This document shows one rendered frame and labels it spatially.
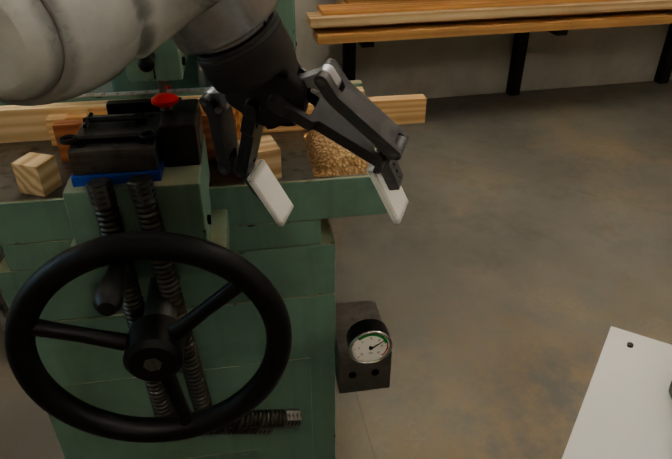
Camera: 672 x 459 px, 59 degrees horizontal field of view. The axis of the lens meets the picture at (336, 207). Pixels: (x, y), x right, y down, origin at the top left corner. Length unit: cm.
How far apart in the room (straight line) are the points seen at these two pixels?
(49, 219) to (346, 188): 37
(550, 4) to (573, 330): 172
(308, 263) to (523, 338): 117
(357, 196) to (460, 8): 225
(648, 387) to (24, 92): 77
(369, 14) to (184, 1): 253
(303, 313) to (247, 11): 53
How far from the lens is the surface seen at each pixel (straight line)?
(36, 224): 81
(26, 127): 95
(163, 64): 81
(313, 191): 76
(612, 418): 81
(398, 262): 212
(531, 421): 169
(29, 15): 25
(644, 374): 88
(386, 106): 90
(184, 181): 65
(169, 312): 69
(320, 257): 82
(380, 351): 87
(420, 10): 289
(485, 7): 301
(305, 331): 90
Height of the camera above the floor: 126
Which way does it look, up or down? 32 degrees down
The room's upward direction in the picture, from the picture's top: straight up
